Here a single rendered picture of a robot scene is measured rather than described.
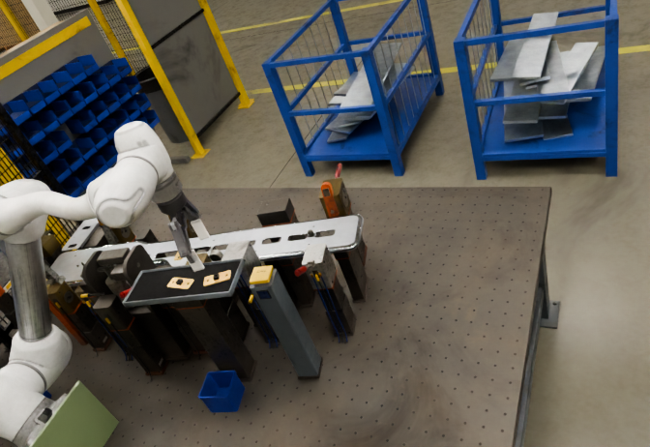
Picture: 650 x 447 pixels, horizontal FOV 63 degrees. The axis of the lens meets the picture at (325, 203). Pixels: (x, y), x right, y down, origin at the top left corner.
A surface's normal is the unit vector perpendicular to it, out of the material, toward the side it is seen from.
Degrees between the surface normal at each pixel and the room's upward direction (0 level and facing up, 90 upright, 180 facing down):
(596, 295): 0
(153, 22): 90
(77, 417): 90
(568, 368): 0
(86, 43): 90
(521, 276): 0
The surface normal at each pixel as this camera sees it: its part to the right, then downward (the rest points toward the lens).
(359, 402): -0.30, -0.77
